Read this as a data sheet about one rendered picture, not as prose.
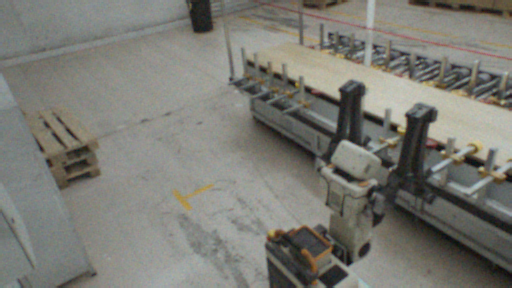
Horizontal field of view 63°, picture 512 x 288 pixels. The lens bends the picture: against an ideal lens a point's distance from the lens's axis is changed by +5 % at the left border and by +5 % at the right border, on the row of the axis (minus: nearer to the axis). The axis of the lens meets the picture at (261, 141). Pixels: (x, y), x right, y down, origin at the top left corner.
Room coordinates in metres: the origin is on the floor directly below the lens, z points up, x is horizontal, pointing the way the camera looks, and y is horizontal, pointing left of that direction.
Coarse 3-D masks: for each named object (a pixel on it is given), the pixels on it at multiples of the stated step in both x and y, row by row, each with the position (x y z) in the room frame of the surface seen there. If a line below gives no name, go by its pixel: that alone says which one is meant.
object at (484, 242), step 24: (264, 72) 4.34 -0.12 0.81; (312, 96) 3.63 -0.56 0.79; (264, 120) 4.42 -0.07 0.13; (288, 120) 4.04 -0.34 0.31; (336, 120) 3.33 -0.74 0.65; (312, 144) 3.64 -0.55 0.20; (456, 168) 2.31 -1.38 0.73; (504, 192) 2.04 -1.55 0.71; (432, 216) 2.43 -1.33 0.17; (456, 216) 2.29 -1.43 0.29; (456, 240) 2.25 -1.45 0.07; (480, 240) 2.12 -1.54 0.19; (504, 240) 2.00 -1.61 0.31; (504, 264) 1.94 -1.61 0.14
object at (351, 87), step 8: (352, 80) 2.06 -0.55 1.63; (344, 88) 2.01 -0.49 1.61; (352, 88) 1.98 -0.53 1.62; (344, 96) 1.98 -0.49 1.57; (352, 96) 1.99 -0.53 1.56; (344, 104) 1.98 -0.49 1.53; (344, 112) 1.97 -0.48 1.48; (344, 120) 1.97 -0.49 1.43; (344, 128) 1.97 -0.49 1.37; (336, 136) 1.98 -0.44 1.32; (344, 136) 1.97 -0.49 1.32
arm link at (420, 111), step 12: (420, 108) 1.68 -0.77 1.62; (432, 108) 1.66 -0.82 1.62; (408, 120) 1.65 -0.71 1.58; (420, 120) 1.62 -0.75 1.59; (408, 132) 1.63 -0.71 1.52; (408, 144) 1.62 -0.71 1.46; (408, 156) 1.61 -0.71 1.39; (396, 168) 1.63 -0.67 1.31; (408, 168) 1.61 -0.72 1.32; (408, 180) 1.58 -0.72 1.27
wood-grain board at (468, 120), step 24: (264, 48) 4.89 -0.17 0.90; (288, 48) 4.80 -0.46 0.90; (288, 72) 4.04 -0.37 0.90; (312, 72) 3.97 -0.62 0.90; (336, 72) 3.90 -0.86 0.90; (360, 72) 3.82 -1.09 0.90; (384, 72) 3.75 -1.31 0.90; (336, 96) 3.34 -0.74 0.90; (384, 96) 3.23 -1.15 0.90; (408, 96) 3.18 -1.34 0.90; (432, 96) 3.13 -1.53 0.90; (456, 96) 3.08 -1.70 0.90; (456, 120) 2.69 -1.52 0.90; (480, 120) 2.65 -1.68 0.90; (504, 120) 2.62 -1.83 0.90; (456, 144) 2.37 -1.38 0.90; (504, 144) 2.31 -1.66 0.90
